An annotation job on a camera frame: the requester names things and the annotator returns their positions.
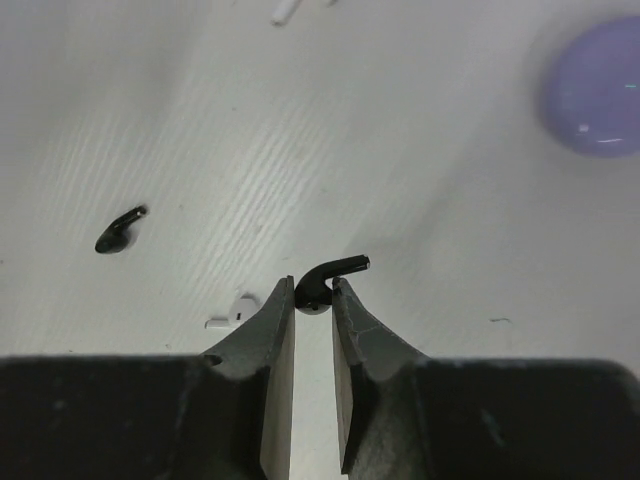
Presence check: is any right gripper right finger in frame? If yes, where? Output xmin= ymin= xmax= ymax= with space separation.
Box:
xmin=332 ymin=278 xmax=639 ymax=479

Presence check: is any black earbud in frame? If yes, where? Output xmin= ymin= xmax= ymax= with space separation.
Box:
xmin=294 ymin=255 xmax=370 ymax=315
xmin=94 ymin=205 xmax=148 ymax=255

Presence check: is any purple earbud charging case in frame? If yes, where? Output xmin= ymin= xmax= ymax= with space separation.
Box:
xmin=540 ymin=15 xmax=639 ymax=158

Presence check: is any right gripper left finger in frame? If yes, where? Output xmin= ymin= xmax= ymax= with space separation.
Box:
xmin=1 ymin=277 xmax=295 ymax=479

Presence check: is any white earbud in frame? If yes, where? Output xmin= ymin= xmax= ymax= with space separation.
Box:
xmin=204 ymin=293 xmax=261 ymax=330
xmin=271 ymin=0 xmax=301 ymax=27

